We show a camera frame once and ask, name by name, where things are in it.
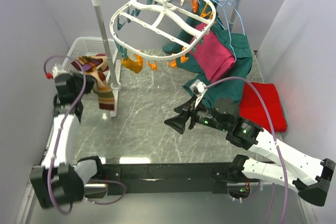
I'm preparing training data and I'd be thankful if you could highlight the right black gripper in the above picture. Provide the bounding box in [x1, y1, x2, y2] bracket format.
[164, 93, 229, 134]

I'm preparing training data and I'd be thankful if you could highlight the beige sock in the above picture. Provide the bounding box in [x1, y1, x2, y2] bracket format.
[88, 54, 114, 111]

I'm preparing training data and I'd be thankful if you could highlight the orange clothespin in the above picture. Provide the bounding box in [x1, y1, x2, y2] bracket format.
[146, 61, 158, 71]
[167, 59, 177, 68]

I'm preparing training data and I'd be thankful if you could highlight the yellow sock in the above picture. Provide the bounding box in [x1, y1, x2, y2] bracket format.
[121, 54, 143, 74]

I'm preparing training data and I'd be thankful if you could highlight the maroon orange striped sock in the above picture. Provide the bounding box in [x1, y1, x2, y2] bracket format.
[71, 56, 103, 72]

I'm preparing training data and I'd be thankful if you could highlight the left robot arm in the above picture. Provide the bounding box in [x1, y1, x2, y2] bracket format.
[30, 71, 105, 209]

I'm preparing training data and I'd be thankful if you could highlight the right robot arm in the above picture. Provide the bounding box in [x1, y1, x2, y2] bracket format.
[164, 98, 335, 207]

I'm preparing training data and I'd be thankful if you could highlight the white round clip hanger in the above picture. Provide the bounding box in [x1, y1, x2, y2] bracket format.
[109, 0, 217, 61]

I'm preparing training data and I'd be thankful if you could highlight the white plastic basket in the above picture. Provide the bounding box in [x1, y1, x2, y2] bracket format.
[61, 36, 120, 93]

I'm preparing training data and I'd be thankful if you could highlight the black base bar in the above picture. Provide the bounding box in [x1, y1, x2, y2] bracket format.
[78, 155, 263, 196]

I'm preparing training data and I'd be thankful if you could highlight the pink garment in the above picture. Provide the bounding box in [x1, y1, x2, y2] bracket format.
[191, 31, 236, 83]

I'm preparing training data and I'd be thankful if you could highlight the red folded cloth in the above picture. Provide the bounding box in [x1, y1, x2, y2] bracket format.
[238, 82, 288, 133]

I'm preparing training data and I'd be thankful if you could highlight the green garment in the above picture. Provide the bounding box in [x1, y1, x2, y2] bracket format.
[162, 0, 255, 106]

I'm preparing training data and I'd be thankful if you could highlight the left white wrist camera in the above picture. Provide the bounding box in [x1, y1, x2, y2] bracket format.
[44, 63, 69, 80]

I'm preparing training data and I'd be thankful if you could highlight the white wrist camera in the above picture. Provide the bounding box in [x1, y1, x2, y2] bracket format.
[190, 79, 206, 107]
[44, 63, 69, 80]

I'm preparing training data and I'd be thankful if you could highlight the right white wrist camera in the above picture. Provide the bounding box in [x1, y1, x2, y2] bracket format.
[190, 79, 206, 107]

